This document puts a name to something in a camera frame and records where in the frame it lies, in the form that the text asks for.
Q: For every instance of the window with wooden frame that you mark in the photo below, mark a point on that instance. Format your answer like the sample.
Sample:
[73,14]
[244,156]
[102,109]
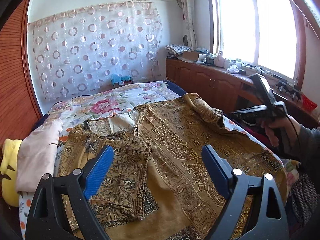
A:
[268,34]

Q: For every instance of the yellow plush toy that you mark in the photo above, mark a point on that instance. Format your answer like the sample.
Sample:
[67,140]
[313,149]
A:
[9,171]

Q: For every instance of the cardboard box on cabinet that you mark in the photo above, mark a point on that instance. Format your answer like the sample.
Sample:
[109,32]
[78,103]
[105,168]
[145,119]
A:
[193,56]

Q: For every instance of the wooden headboard panel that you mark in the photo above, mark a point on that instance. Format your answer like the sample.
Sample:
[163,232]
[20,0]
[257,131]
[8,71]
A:
[19,108]

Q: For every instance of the red plastic basket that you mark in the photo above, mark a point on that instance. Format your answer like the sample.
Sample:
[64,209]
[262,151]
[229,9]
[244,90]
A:
[308,104]

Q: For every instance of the white circle patterned curtain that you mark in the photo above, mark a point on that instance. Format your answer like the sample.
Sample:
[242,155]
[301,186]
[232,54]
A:
[79,51]

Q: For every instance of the person's right hand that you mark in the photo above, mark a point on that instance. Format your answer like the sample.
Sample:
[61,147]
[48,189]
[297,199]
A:
[282,132]

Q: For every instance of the stack of folded cloths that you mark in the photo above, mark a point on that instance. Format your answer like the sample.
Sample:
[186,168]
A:
[176,49]

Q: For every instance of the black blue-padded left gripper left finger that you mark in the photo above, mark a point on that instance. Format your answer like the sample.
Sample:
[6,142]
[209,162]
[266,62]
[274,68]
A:
[47,217]

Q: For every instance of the pink folded pillow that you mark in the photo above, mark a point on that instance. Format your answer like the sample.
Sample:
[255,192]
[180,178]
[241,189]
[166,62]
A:
[37,154]

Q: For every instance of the wooden low cabinet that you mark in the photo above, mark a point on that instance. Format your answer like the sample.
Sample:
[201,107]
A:
[217,87]

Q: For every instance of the golden brown patterned garment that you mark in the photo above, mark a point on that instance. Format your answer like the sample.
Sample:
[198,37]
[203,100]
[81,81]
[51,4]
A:
[158,186]

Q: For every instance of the grey sleeve forearm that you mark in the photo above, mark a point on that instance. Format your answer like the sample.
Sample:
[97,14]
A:
[309,150]

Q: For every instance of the white bottle on cabinet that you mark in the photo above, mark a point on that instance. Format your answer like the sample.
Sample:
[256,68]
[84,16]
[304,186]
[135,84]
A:
[219,61]

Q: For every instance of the teal box behind bed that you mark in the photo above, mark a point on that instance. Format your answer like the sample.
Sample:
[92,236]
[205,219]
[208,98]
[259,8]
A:
[118,81]

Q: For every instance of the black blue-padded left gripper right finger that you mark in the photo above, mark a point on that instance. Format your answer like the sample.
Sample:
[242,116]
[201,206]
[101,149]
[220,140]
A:
[266,218]

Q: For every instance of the orange print white blanket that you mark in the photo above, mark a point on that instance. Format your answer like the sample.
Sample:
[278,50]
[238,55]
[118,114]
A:
[25,204]

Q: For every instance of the floral bed sheet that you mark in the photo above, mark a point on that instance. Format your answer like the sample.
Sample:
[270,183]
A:
[111,102]

